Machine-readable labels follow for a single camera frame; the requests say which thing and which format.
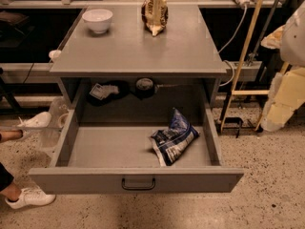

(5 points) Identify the black pouch with label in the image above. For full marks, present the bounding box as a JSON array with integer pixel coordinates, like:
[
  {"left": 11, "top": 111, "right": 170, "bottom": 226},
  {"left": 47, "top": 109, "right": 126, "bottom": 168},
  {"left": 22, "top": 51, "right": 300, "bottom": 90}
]
[{"left": 87, "top": 80, "right": 130, "bottom": 106}]

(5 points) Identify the white sneaker lower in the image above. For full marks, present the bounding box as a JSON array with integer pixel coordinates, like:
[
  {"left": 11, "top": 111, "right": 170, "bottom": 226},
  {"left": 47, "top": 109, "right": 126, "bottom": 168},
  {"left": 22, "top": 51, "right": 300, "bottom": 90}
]
[{"left": 5, "top": 188, "right": 56, "bottom": 209}]

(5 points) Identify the black round tape roll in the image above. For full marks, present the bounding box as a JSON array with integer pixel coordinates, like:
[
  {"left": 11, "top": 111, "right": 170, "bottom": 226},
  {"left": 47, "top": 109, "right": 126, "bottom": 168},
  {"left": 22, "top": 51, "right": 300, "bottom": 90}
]
[{"left": 135, "top": 77, "right": 155, "bottom": 99}]

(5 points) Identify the small white cup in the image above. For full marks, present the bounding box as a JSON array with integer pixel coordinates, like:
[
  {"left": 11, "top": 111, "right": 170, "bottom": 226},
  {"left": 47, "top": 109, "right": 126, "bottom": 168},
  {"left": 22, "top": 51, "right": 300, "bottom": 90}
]
[{"left": 49, "top": 50, "right": 61, "bottom": 61}]

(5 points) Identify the white sneaker upper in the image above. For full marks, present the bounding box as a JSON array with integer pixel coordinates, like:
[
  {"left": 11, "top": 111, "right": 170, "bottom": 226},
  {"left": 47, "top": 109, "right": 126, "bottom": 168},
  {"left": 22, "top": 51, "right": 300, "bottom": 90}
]
[{"left": 18, "top": 112, "right": 51, "bottom": 135}]

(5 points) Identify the white ceramic bowl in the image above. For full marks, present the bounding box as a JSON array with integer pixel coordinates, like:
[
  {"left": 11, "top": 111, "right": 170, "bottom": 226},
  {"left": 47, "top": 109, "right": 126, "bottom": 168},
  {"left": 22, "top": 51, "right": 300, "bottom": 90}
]
[{"left": 82, "top": 9, "right": 113, "bottom": 33}]

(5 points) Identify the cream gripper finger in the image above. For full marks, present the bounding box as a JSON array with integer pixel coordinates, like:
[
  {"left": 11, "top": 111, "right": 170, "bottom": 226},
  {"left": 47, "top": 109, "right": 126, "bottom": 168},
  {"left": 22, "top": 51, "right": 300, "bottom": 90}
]
[
  {"left": 260, "top": 26, "right": 285, "bottom": 50},
  {"left": 260, "top": 67, "right": 305, "bottom": 132}
]

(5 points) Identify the person leg upper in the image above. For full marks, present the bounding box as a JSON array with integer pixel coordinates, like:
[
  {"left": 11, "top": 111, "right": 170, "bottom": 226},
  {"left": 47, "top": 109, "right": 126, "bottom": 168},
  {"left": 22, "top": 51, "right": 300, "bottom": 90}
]
[{"left": 0, "top": 130, "right": 23, "bottom": 143}]

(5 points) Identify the wooden ladder frame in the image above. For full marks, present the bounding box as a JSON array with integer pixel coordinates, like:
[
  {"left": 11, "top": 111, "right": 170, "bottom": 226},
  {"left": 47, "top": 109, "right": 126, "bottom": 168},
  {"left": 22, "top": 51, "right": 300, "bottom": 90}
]
[{"left": 219, "top": 0, "right": 279, "bottom": 133}]

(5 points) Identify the brown snack bag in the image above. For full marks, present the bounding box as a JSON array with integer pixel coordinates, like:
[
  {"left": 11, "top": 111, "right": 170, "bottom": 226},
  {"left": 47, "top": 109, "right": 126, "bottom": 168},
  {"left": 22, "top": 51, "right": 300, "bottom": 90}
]
[{"left": 141, "top": 0, "right": 168, "bottom": 36}]

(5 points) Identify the white cable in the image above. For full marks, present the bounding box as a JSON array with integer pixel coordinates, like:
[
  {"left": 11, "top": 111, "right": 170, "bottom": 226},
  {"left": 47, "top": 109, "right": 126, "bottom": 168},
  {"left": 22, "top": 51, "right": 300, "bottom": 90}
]
[{"left": 216, "top": 4, "right": 249, "bottom": 88}]

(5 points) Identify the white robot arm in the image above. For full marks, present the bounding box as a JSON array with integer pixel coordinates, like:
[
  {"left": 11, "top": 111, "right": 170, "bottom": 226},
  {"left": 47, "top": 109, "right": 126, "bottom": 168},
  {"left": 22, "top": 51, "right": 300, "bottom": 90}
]
[{"left": 260, "top": 1, "right": 305, "bottom": 132}]

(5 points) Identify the person leg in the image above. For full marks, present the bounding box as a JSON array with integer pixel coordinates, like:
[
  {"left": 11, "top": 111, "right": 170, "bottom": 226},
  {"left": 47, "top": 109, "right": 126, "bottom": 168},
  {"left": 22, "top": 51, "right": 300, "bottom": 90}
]
[
  {"left": 0, "top": 130, "right": 23, "bottom": 143},
  {"left": 0, "top": 163, "right": 21, "bottom": 202}
]

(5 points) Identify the grey cabinet counter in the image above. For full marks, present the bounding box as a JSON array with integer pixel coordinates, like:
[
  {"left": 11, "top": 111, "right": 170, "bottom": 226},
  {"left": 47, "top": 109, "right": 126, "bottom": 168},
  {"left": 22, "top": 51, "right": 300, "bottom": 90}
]
[{"left": 49, "top": 4, "right": 228, "bottom": 126}]

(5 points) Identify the white sneaker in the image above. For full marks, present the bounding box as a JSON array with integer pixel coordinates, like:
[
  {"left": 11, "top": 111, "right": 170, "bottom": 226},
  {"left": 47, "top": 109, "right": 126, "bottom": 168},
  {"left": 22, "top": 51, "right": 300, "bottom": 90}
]
[
  {"left": 18, "top": 112, "right": 51, "bottom": 135},
  {"left": 5, "top": 188, "right": 56, "bottom": 209}
]

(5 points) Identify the blue chip bag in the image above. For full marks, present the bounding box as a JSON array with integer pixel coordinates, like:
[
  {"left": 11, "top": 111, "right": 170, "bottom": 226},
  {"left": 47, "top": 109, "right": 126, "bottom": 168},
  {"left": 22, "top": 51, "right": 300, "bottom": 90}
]
[{"left": 150, "top": 108, "right": 199, "bottom": 166}]

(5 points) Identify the person leg lower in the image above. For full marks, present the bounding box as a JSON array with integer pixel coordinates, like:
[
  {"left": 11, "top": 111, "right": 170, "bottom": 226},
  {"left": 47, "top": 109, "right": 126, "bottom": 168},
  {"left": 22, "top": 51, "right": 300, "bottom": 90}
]
[{"left": 0, "top": 163, "right": 21, "bottom": 202}]

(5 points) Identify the grey open top drawer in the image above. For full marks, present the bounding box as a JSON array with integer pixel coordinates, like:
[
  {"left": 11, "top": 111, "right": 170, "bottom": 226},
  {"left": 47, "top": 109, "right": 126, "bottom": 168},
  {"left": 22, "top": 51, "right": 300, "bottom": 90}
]
[{"left": 30, "top": 110, "right": 243, "bottom": 194}]

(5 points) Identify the black drawer handle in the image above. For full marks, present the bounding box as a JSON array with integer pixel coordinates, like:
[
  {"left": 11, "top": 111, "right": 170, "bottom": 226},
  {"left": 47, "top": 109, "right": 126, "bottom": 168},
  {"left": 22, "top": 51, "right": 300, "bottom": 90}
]
[{"left": 121, "top": 178, "right": 155, "bottom": 191}]

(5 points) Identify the clear plastic bag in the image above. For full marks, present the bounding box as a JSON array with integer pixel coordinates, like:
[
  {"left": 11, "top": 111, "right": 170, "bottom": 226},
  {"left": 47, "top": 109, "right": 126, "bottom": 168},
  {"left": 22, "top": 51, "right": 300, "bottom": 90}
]
[{"left": 39, "top": 96, "right": 69, "bottom": 156}]

